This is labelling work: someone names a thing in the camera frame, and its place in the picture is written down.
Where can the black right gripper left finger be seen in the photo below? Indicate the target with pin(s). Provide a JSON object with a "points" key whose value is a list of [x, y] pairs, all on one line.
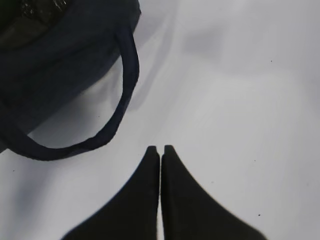
{"points": [[132, 213]]}

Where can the navy blue lunch bag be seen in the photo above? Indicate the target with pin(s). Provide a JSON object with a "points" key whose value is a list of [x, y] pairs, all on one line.
{"points": [[52, 50]]}

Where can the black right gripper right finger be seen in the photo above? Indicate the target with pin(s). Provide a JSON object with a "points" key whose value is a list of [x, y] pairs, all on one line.
{"points": [[190, 213]]}

